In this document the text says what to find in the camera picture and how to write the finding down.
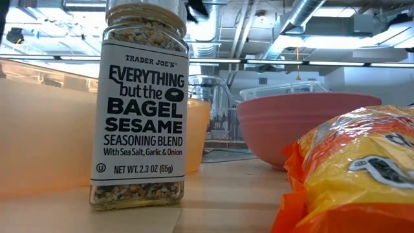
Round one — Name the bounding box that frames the bagel seasoning glass jar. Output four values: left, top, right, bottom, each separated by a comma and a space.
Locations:
89, 0, 191, 212

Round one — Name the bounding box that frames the pink bowl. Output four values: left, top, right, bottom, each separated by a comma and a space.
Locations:
236, 92, 383, 171

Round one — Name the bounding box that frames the orange yellow ramen packet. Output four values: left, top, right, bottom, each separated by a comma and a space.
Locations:
270, 105, 414, 233

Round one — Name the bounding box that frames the long linear ceiling light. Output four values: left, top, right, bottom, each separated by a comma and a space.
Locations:
0, 54, 414, 68

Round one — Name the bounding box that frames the dark horizontal ceiling pipe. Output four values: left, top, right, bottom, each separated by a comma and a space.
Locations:
63, 0, 107, 10

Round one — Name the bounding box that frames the clear plastic bin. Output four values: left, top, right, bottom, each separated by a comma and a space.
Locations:
188, 73, 256, 164
239, 80, 331, 101

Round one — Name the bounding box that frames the black round ceiling device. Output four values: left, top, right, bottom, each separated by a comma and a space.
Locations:
5, 27, 25, 45

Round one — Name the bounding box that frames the orange translucent plastic bin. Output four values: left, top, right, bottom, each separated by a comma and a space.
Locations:
0, 57, 213, 199

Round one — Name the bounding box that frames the corrugated silver ventilation duct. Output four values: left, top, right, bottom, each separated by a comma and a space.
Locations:
186, 0, 221, 59

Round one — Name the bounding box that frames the smooth silver spiral duct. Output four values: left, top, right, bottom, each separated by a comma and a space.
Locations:
261, 0, 327, 61

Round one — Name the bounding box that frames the yellow hanging cord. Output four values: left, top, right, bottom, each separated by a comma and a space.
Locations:
295, 47, 301, 81

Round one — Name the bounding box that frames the grey rectangular ceiling duct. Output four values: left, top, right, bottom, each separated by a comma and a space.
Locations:
303, 14, 389, 36

